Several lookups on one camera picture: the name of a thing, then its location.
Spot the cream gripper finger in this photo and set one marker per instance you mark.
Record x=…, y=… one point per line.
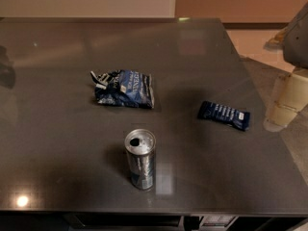
x=289, y=97

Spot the silver blue redbull can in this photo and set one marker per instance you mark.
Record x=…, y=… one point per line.
x=140, y=149

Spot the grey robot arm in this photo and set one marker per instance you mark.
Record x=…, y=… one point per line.
x=295, y=41

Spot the dark blue rxbar wrapper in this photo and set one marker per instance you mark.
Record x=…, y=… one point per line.
x=224, y=114

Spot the blue crumpled chip bag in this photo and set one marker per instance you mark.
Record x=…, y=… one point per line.
x=124, y=88

